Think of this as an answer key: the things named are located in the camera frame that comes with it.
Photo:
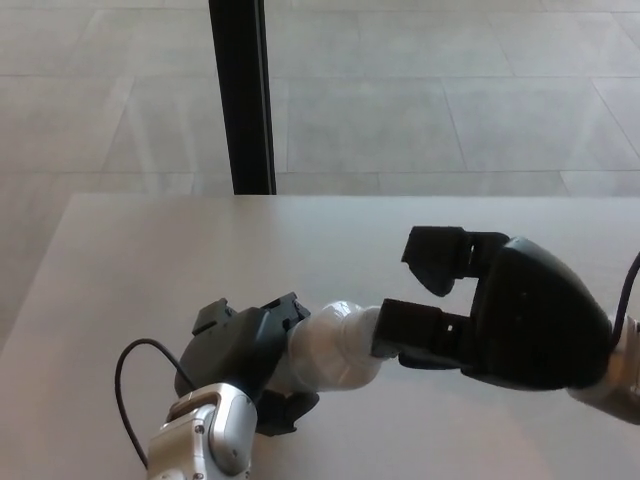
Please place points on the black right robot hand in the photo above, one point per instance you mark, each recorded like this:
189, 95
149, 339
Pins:
540, 320

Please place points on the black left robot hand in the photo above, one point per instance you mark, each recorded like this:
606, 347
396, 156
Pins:
225, 345

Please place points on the white plastic bottle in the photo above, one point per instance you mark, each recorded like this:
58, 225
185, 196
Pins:
325, 350

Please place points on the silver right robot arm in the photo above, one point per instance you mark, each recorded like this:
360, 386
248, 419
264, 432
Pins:
625, 380

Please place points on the black vertical window post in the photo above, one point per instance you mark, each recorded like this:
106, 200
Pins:
242, 100

